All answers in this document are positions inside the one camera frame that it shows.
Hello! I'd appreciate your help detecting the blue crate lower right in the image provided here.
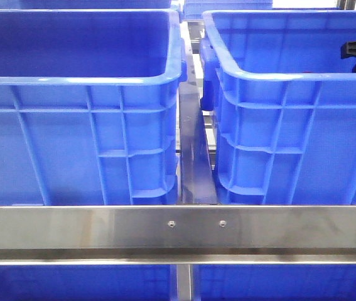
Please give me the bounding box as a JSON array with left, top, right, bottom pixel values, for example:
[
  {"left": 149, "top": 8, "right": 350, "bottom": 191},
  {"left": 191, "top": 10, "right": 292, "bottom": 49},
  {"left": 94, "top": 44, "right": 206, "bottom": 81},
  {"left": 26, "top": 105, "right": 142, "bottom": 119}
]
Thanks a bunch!
[{"left": 197, "top": 265, "right": 356, "bottom": 300}]

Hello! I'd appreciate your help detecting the large blue crate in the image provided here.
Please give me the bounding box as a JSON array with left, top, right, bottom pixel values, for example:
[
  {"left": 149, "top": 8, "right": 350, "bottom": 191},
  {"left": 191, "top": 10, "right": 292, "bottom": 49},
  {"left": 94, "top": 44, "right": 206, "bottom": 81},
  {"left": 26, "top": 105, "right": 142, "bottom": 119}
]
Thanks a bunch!
[
  {"left": 0, "top": 9, "right": 186, "bottom": 206},
  {"left": 200, "top": 10, "right": 356, "bottom": 205}
]

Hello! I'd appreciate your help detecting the large blue crate left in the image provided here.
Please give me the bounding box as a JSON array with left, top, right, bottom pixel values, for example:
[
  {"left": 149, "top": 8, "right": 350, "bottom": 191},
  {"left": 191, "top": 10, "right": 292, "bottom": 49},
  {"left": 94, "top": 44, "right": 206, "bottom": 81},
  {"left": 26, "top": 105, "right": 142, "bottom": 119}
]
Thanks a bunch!
[{"left": 0, "top": 9, "right": 186, "bottom": 206}]

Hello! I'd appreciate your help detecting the blue crate rear right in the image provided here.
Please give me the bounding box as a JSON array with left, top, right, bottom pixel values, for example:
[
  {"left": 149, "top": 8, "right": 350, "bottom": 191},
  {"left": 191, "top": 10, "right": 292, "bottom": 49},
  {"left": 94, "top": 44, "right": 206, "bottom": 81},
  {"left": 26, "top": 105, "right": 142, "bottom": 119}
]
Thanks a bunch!
[{"left": 183, "top": 0, "right": 273, "bottom": 21}]

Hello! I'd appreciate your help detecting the blue crate rear left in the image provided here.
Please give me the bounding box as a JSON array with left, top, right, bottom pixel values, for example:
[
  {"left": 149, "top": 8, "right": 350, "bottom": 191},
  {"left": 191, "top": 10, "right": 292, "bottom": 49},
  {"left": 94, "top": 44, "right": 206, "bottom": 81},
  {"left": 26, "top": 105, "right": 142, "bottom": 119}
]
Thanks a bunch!
[{"left": 0, "top": 0, "right": 181, "bottom": 11}]

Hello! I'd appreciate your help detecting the steel centre divider bar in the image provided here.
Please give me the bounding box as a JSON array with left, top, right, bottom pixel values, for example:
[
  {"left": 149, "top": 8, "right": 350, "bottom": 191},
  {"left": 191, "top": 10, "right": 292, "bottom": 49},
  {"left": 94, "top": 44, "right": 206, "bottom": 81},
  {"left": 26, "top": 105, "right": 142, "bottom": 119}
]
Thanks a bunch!
[{"left": 178, "top": 21, "right": 218, "bottom": 205}]

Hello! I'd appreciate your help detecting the steel vertical rack post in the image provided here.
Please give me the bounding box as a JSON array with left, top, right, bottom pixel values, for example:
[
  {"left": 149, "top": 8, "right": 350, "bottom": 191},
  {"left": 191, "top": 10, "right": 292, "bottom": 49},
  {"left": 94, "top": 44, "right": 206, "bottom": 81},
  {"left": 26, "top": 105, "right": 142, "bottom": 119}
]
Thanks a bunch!
[{"left": 176, "top": 264, "right": 194, "bottom": 301}]

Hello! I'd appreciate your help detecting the large blue crate right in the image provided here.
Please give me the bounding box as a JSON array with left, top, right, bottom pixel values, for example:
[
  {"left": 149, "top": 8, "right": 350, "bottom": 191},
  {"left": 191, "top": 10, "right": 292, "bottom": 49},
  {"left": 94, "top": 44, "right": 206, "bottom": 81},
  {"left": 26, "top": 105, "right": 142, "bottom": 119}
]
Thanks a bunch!
[{"left": 200, "top": 10, "right": 356, "bottom": 205}]

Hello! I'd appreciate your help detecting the blue crate lower left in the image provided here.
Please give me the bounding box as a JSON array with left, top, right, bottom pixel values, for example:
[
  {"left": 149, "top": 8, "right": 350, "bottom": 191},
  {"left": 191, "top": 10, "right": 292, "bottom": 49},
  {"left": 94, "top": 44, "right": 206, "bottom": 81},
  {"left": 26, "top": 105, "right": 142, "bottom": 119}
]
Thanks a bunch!
[{"left": 0, "top": 265, "right": 177, "bottom": 300}]

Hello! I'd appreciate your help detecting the stainless steel rack rail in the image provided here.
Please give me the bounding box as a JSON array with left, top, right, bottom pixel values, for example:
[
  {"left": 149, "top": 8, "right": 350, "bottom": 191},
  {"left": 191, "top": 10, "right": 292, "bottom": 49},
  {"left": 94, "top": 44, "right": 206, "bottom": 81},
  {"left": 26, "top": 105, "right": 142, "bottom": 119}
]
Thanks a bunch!
[{"left": 0, "top": 205, "right": 356, "bottom": 265}]

